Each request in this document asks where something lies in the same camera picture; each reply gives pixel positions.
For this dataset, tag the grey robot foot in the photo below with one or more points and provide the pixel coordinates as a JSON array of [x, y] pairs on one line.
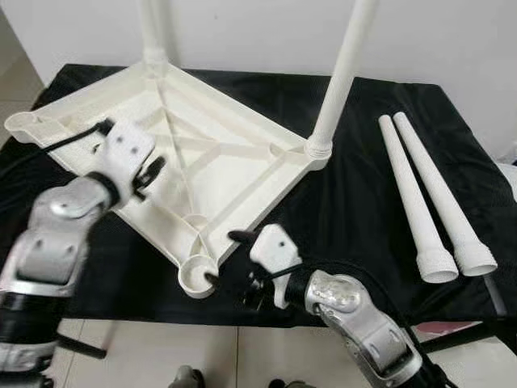
[[188, 378], [289, 384]]

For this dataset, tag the white plastic table top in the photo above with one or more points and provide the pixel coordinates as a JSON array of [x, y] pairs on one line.
[[218, 153]]

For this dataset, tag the black metal table frame bar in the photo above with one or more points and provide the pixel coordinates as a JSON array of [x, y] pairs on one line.
[[464, 335]]

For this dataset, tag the white plastic table leg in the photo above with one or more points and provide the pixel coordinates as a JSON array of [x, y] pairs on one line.
[[153, 28], [412, 202], [339, 81], [440, 190]]

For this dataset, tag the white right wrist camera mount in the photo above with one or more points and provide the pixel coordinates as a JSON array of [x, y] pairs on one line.
[[275, 246]]

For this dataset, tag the grey right robot foot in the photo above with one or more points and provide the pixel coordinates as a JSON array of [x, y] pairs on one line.
[[289, 384]]

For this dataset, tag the black table cloth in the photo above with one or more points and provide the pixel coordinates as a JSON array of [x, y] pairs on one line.
[[355, 210]]

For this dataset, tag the grey left robot foot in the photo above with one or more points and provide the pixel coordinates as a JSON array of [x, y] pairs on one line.
[[188, 378]]

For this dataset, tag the black metal table frame leg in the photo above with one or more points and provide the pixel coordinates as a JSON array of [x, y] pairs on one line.
[[81, 346]]

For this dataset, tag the pink slipper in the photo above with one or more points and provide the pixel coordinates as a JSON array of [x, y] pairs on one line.
[[448, 326]]

